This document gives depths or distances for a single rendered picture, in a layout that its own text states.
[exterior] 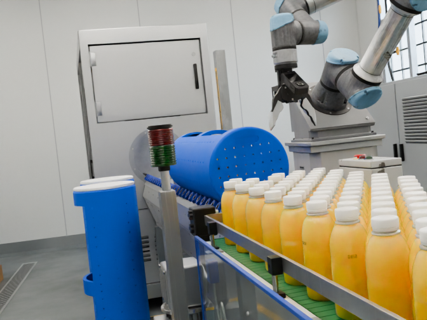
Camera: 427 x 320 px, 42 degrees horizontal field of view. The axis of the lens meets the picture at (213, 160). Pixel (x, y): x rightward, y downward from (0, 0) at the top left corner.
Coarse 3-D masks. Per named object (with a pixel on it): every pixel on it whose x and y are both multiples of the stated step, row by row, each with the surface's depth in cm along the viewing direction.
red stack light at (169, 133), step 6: (150, 132) 134; (156, 132) 133; (162, 132) 133; (168, 132) 134; (150, 138) 134; (156, 138) 133; (162, 138) 133; (168, 138) 134; (150, 144) 134; (156, 144) 133; (162, 144) 133; (168, 144) 134
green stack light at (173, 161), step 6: (150, 150) 135; (156, 150) 133; (162, 150) 133; (168, 150) 134; (174, 150) 135; (150, 156) 135; (156, 156) 134; (162, 156) 133; (168, 156) 134; (174, 156) 135; (156, 162) 134; (162, 162) 133; (168, 162) 134; (174, 162) 135
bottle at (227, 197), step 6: (228, 192) 160; (234, 192) 160; (222, 198) 161; (228, 198) 160; (222, 204) 161; (228, 204) 159; (222, 210) 161; (228, 210) 160; (222, 216) 162; (228, 216) 160; (228, 222) 160; (228, 240) 161
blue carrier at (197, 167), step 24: (192, 144) 224; (216, 144) 187; (240, 144) 188; (264, 144) 190; (192, 168) 212; (216, 168) 186; (240, 168) 188; (264, 168) 190; (288, 168) 193; (216, 192) 187
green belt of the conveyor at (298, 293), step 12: (216, 240) 171; (228, 252) 152; (252, 264) 136; (264, 264) 135; (264, 276) 124; (288, 288) 113; (300, 288) 112; (300, 300) 105; (312, 300) 104; (312, 312) 98; (324, 312) 97
